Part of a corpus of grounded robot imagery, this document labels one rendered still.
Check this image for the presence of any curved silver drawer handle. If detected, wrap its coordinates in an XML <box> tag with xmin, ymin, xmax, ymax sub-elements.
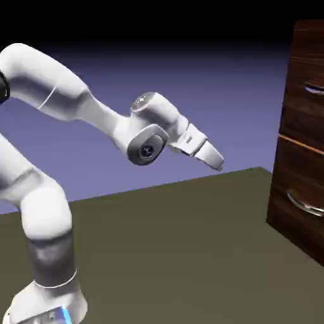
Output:
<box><xmin>286</xmin><ymin>190</ymin><xmax>324</xmax><ymax>218</ymax></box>
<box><xmin>303</xmin><ymin>82</ymin><xmax>324</xmax><ymax>96</ymax></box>

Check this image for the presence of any dark wood drawer front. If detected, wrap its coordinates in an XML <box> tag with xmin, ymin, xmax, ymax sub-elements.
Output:
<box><xmin>278</xmin><ymin>20</ymin><xmax>324</xmax><ymax>153</ymax></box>
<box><xmin>266</xmin><ymin>135</ymin><xmax>324</xmax><ymax>266</ymax></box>

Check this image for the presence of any dark wood cabinet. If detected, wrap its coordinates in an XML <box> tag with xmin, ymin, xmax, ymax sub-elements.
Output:
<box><xmin>265</xmin><ymin>19</ymin><xmax>324</xmax><ymax>267</ymax></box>

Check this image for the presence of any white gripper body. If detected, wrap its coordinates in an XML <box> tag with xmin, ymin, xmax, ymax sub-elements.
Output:
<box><xmin>194</xmin><ymin>139</ymin><xmax>225</xmax><ymax>173</ymax></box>

